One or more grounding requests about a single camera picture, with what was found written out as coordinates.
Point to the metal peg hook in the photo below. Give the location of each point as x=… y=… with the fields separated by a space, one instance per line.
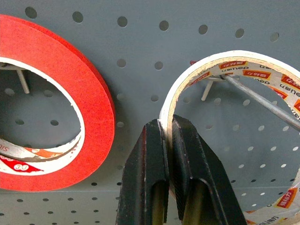
x=262 y=101
x=23 y=80

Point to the red tape roll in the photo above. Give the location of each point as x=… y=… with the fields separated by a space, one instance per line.
x=70 y=77

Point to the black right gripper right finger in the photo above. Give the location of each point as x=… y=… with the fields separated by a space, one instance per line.
x=199 y=173

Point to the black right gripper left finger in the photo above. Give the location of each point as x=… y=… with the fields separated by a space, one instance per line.
x=143 y=168

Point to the white tape roll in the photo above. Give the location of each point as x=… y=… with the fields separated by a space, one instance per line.
x=234 y=70

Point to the grey perforated pegboard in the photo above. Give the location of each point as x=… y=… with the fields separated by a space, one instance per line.
x=145 y=82

